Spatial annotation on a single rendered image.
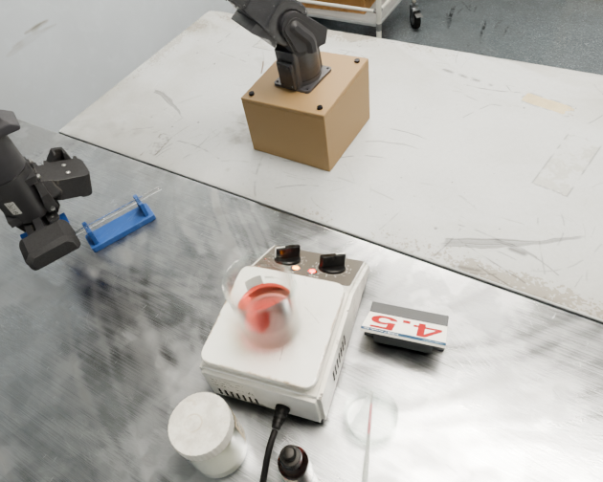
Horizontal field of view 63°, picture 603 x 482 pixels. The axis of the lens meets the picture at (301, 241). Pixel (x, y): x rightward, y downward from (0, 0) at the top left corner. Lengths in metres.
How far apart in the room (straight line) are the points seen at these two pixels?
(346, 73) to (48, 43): 1.39
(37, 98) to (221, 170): 1.26
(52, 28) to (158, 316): 1.48
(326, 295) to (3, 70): 1.57
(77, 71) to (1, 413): 1.55
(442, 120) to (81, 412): 0.66
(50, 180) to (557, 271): 0.62
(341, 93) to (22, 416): 0.57
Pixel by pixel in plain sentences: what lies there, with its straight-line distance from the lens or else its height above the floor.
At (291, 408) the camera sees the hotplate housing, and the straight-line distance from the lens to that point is 0.52.
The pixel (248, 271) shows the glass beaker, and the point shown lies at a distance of 0.47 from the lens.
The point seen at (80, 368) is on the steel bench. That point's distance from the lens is 0.67.
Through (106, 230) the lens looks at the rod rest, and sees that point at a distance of 0.77.
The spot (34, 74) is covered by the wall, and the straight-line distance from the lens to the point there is 1.98.
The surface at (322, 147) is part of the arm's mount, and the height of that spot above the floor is 0.95.
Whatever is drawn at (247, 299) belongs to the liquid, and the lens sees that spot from 0.48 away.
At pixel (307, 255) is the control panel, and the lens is 0.61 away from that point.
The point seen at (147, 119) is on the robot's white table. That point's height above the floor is 0.90.
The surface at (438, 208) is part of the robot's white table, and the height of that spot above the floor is 0.90.
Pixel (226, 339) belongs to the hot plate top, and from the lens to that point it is 0.51.
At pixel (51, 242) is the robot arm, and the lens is 0.64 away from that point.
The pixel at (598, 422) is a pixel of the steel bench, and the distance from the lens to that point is 0.59.
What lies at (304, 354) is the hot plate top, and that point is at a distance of 0.48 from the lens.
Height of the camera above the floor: 1.42
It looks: 50 degrees down
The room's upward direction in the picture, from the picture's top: 11 degrees counter-clockwise
